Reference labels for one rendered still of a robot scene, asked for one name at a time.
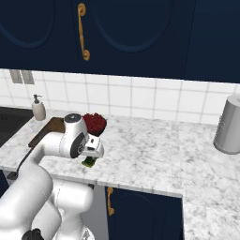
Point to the navy cupboard door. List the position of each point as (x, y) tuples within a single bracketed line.
[(146, 217), (134, 37), (34, 34), (214, 40)]

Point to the grey wall socket plate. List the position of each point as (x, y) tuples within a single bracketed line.
[(15, 76), (27, 77)]

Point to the navy lower cupboard door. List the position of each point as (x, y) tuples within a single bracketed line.
[(146, 217)]

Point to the brown wooden cutting board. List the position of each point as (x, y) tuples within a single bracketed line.
[(50, 128)]

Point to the green sponge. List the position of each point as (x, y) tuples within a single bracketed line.
[(89, 162)]

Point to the grey cylindrical canister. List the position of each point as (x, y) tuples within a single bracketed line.
[(228, 126)]

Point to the beige soap dispenser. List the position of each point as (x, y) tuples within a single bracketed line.
[(39, 110)]

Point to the navy upper cupboard door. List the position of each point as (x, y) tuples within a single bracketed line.
[(214, 40), (34, 34), (134, 37)]

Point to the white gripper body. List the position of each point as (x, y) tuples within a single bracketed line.
[(94, 152)]

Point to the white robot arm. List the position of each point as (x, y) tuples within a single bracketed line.
[(37, 193)]

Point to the dark sink basin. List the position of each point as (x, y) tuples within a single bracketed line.
[(11, 123)]

